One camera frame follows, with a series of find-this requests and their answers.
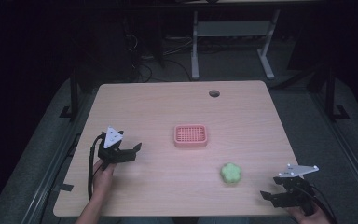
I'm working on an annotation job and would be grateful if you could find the person's left hand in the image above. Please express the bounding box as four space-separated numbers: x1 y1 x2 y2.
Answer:
91 159 117 196

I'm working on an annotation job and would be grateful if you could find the grey metal floor rail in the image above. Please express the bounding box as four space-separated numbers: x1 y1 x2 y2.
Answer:
310 91 358 203
20 91 98 224

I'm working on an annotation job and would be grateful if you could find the bundle of floor cables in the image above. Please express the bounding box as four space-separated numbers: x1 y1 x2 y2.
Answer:
123 32 194 84

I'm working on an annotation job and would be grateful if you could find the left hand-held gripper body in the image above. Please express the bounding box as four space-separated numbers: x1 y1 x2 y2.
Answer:
97 125 138 171

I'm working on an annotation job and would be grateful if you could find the black metal stand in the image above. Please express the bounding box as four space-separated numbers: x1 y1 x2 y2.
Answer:
322 63 351 121
59 66 82 121

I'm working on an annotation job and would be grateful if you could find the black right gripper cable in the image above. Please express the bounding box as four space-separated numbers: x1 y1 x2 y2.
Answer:
295 182 338 224

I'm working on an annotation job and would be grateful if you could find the white metal desk frame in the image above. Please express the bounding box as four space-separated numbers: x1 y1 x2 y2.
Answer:
190 8 282 80

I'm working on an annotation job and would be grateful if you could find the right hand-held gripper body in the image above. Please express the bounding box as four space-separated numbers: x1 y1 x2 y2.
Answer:
273 163 321 217

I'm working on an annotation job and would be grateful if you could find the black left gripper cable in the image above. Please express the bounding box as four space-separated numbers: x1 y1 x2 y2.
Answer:
87 133 107 201

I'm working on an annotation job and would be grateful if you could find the green flower-shaped soap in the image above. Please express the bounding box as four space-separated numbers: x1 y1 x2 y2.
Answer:
220 162 242 185

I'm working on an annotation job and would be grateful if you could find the person's right hand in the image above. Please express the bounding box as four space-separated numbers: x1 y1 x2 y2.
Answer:
286 204 333 224

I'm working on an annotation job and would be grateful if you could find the grey tape strip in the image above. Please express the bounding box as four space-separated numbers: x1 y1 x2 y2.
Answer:
51 183 75 192

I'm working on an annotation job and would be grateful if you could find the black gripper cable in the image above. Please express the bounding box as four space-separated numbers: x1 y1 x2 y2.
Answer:
87 133 107 201
295 182 338 224

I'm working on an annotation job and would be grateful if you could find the pink slotted soap dish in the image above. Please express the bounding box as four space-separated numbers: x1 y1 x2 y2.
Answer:
173 124 209 148

